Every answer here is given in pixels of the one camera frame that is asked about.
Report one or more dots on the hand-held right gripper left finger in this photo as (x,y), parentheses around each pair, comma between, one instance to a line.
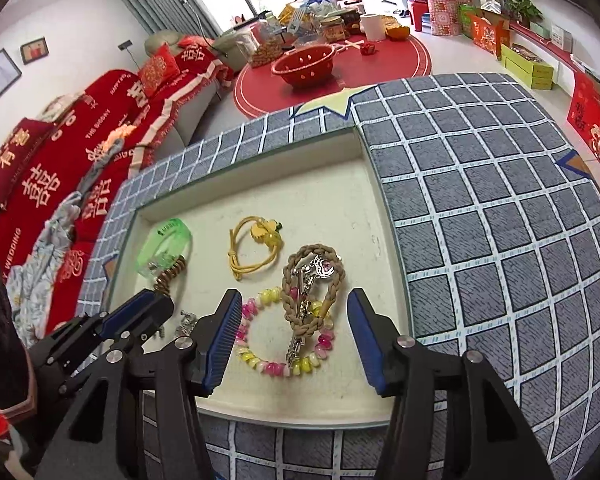
(224,340)

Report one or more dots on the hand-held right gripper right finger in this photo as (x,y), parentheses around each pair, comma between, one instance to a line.
(366,340)

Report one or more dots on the floral light blue cloth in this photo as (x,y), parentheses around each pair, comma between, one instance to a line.
(42,270)

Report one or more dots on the red plastic colander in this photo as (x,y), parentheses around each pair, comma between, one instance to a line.
(304,67)

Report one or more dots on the small white box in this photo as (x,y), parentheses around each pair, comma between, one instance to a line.
(561,37)

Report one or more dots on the white mug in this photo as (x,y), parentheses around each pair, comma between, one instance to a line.
(372,27)

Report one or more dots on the orange bowl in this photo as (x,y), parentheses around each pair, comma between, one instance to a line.
(397,32)

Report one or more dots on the grey knitted scarf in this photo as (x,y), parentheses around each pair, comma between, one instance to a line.
(100,165)

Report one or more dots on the red covered sofa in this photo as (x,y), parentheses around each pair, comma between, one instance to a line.
(80,125)

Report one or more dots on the large red cushion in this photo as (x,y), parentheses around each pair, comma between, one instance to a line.
(15,157)

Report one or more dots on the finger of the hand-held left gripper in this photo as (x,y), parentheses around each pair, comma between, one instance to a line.
(77,380)
(135,310)

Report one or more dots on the translucent green bangle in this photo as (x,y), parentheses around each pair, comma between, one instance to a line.
(175,237)

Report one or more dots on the shallow grey cardboard tray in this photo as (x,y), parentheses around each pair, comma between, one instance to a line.
(330,200)

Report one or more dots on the round red table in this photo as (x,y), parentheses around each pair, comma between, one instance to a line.
(390,70)

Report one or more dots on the beige sofa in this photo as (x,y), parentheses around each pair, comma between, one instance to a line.
(200,110)

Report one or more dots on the red plastic stool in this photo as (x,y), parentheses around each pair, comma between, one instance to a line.
(418,14)

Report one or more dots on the green potted plant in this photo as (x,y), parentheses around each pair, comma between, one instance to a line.
(522,7)

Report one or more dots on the red orange gift box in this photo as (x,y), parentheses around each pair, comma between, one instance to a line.
(489,35)

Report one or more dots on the silver metal hair clip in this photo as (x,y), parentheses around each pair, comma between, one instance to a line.
(302,305)

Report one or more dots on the small red embroidered cushion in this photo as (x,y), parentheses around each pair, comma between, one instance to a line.
(159,70)

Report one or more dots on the small red framed photo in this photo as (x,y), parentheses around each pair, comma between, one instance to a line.
(33,51)

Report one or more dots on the yellow green gift box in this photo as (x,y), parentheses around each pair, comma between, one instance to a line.
(527,69)

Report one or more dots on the red wall ledge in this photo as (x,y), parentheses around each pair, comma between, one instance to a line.
(555,55)

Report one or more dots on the large red printed box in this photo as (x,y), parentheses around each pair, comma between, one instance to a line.
(597,127)

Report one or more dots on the small silver rhinestone ornament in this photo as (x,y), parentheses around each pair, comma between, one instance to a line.
(185,323)

